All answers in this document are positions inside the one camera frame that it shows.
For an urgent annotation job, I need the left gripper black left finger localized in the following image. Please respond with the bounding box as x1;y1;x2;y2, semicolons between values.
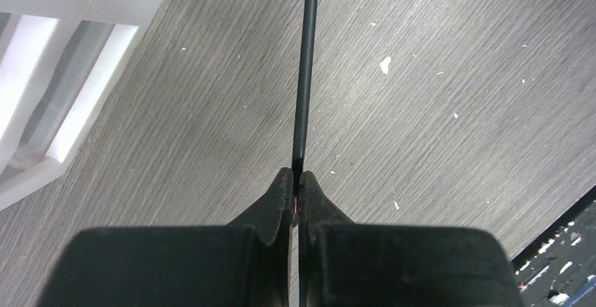
37;168;294;306

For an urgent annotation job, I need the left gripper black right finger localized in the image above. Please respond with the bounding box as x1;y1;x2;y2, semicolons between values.
297;171;524;306

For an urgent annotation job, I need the white plastic drawer organizer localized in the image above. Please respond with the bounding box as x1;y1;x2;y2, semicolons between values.
1;0;164;208

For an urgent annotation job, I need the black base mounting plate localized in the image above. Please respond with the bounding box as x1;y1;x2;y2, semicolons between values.
512;188;596;307

